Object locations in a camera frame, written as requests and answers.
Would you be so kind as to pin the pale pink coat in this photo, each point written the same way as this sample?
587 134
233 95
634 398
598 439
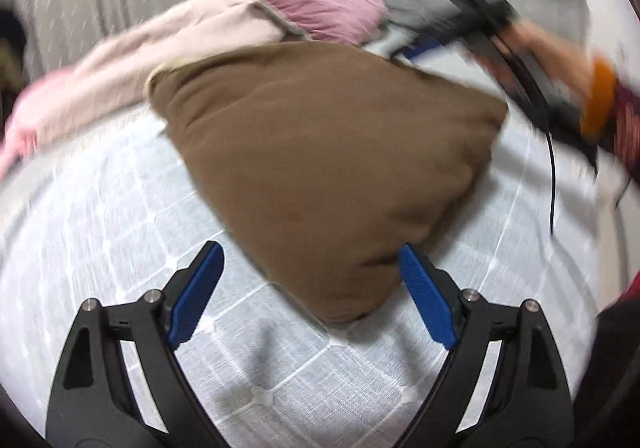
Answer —
200 27

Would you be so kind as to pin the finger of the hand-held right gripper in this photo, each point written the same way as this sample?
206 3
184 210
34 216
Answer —
422 47

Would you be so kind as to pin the brown coat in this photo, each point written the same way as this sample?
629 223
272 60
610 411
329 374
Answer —
325 152

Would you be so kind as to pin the light grid-pattern bed cover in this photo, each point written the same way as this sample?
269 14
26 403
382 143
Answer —
100 228

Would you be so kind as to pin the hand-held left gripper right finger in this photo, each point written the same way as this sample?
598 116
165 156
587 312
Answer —
425 293

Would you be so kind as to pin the person's dark clothing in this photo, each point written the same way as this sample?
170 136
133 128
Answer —
615 353

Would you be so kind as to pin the dark hanging clothes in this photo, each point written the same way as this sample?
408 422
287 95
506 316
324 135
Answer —
10 52

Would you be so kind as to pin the person's right hand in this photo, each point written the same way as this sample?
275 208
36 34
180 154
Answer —
555 57

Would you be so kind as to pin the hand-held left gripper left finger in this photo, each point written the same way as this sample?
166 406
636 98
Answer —
195 293

